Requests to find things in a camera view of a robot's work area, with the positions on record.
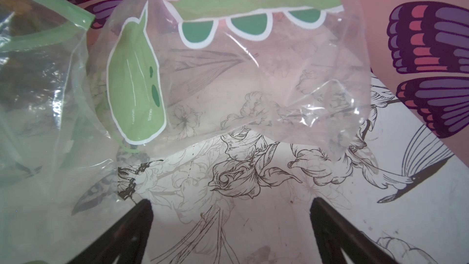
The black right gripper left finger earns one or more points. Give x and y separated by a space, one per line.
124 242

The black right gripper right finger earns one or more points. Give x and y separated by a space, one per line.
336 237

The clear zip-top bag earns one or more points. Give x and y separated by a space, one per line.
173 73

